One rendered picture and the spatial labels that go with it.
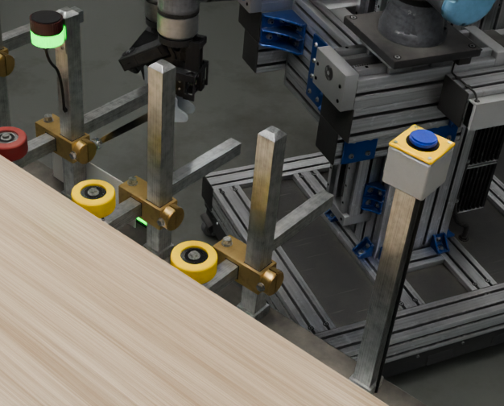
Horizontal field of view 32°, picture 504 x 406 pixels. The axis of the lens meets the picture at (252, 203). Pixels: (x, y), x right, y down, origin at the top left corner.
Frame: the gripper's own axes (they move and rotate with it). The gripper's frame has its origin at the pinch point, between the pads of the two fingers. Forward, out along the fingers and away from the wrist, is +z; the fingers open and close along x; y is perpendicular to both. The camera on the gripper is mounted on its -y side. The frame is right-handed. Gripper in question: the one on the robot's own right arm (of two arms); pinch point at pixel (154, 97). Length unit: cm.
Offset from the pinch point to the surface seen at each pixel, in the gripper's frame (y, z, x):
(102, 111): -16.7, -3.9, -0.5
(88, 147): -27.9, -4.0, -8.5
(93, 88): 84, 84, 117
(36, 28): -35.5, -32.1, -4.7
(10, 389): -81, -9, -50
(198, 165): -13.3, -0.6, -25.7
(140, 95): -5.9, -3.7, -1.3
